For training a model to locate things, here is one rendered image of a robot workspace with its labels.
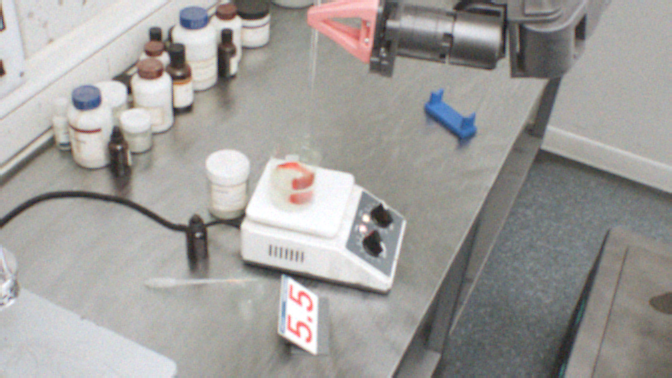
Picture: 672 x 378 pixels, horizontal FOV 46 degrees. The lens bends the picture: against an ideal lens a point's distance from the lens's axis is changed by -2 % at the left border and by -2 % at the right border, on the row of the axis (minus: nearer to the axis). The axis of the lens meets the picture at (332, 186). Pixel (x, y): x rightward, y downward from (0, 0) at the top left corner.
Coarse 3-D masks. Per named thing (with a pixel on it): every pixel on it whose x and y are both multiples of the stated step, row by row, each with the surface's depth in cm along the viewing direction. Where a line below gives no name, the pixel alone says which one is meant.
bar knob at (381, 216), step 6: (378, 204) 107; (384, 204) 106; (372, 210) 106; (378, 210) 106; (384, 210) 106; (372, 216) 106; (378, 216) 106; (384, 216) 106; (390, 216) 106; (378, 222) 106; (384, 222) 106; (390, 222) 105
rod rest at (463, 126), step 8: (440, 88) 135; (432, 96) 134; (440, 96) 135; (424, 104) 135; (432, 104) 135; (440, 104) 135; (432, 112) 134; (440, 112) 134; (448, 112) 134; (456, 112) 134; (440, 120) 133; (448, 120) 132; (456, 120) 132; (464, 120) 129; (472, 120) 130; (456, 128) 131; (464, 128) 130; (472, 128) 131; (464, 136) 130
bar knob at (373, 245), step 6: (372, 234) 102; (378, 234) 102; (366, 240) 102; (372, 240) 102; (378, 240) 101; (366, 246) 102; (372, 246) 102; (378, 246) 101; (384, 246) 101; (366, 252) 101; (372, 252) 102; (378, 252) 101
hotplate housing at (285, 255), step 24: (360, 192) 108; (264, 240) 101; (288, 240) 100; (312, 240) 100; (336, 240) 100; (264, 264) 104; (288, 264) 103; (312, 264) 102; (336, 264) 101; (360, 264) 100; (360, 288) 103; (384, 288) 102
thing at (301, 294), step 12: (288, 288) 98; (300, 288) 100; (288, 300) 96; (300, 300) 98; (312, 300) 100; (288, 312) 95; (300, 312) 97; (312, 312) 99; (288, 324) 94; (300, 324) 95; (312, 324) 97; (300, 336) 94; (312, 336) 96; (312, 348) 95
